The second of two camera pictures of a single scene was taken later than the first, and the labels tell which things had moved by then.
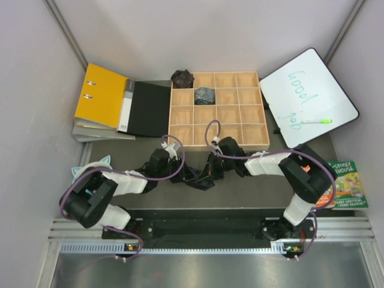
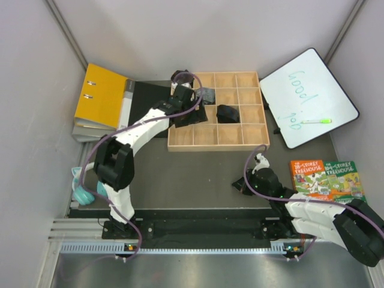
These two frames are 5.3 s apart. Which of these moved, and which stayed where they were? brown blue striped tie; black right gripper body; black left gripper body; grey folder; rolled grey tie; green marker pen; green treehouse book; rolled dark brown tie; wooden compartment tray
Moved: black right gripper body; brown blue striped tie; black left gripper body
Stayed: rolled dark brown tie; green treehouse book; rolled grey tie; wooden compartment tray; green marker pen; grey folder
